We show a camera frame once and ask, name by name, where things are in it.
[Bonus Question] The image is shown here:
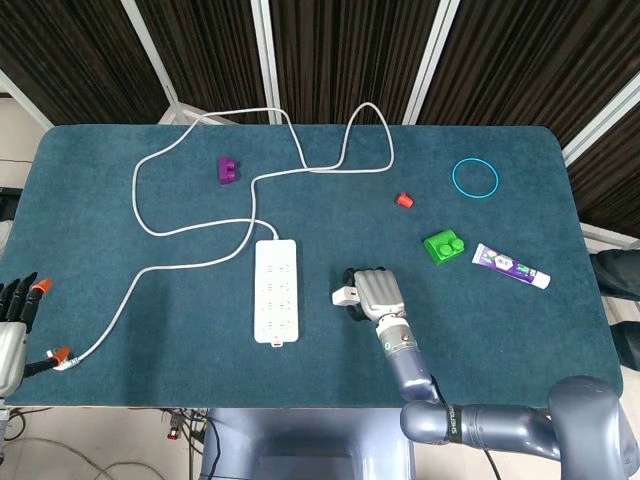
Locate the white partition post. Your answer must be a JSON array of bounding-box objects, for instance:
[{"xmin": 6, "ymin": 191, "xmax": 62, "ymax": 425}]
[
  {"xmin": 251, "ymin": 0, "xmax": 282, "ymax": 125},
  {"xmin": 121, "ymin": 0, "xmax": 241, "ymax": 126},
  {"xmin": 402, "ymin": 0, "xmax": 460, "ymax": 125},
  {"xmin": 0, "ymin": 69, "xmax": 55, "ymax": 129},
  {"xmin": 560, "ymin": 79, "xmax": 640, "ymax": 164}
]

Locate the white plug adapter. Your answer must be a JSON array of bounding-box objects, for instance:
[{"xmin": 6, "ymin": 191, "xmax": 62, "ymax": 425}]
[{"xmin": 331, "ymin": 284, "xmax": 360, "ymax": 306}]

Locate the white power strip cable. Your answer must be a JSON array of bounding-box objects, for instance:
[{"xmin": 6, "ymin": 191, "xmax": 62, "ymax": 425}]
[{"xmin": 47, "ymin": 102, "xmax": 396, "ymax": 372}]

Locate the green toy block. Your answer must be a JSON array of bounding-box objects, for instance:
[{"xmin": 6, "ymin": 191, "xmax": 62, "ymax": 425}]
[{"xmin": 423, "ymin": 227, "xmax": 466, "ymax": 266}]

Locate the blue-grey robot torso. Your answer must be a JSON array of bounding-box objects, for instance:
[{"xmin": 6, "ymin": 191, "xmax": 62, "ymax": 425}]
[{"xmin": 199, "ymin": 407, "xmax": 416, "ymax": 480}]

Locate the dark ribbed partition panel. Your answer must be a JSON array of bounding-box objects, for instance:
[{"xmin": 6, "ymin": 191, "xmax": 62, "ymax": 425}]
[
  {"xmin": 135, "ymin": 0, "xmax": 271, "ymax": 125},
  {"xmin": 269, "ymin": 0, "xmax": 444, "ymax": 125},
  {"xmin": 417, "ymin": 0, "xmax": 640, "ymax": 149},
  {"xmin": 567, "ymin": 107, "xmax": 640, "ymax": 229},
  {"xmin": 0, "ymin": 0, "xmax": 169, "ymax": 126}
]

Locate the purple white toothpaste tube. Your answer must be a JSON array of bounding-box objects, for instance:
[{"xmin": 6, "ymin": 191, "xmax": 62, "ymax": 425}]
[{"xmin": 471, "ymin": 243, "xmax": 552, "ymax": 291}]

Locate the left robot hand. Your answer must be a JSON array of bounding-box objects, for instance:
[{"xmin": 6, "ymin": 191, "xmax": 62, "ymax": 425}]
[{"xmin": 0, "ymin": 271, "xmax": 76, "ymax": 399}]

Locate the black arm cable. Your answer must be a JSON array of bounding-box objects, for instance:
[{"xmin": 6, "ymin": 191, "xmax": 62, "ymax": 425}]
[{"xmin": 481, "ymin": 448, "xmax": 502, "ymax": 480}]

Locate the black floor device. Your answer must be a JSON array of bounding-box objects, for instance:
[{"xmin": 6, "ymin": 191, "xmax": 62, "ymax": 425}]
[{"xmin": 0, "ymin": 185, "xmax": 24, "ymax": 221}]

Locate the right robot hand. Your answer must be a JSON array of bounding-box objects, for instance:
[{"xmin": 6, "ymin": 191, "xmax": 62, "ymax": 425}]
[{"xmin": 341, "ymin": 267, "xmax": 407, "ymax": 324}]

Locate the black velcro strap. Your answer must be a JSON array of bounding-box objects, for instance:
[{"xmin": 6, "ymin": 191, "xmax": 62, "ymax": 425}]
[{"xmin": 442, "ymin": 403, "xmax": 464, "ymax": 444}]

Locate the white power strip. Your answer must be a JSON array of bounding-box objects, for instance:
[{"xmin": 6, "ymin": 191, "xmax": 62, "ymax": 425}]
[{"xmin": 253, "ymin": 239, "xmax": 303, "ymax": 350}]

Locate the purple toy block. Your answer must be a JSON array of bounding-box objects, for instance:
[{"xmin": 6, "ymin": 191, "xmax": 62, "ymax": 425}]
[{"xmin": 216, "ymin": 156, "xmax": 242, "ymax": 186}]

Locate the cyan rubber band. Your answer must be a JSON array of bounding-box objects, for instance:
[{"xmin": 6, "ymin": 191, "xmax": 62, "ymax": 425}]
[{"xmin": 451, "ymin": 157, "xmax": 500, "ymax": 200}]

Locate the teal table cloth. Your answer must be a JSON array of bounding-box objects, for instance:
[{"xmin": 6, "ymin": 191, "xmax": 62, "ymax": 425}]
[{"xmin": 8, "ymin": 123, "xmax": 625, "ymax": 409}]

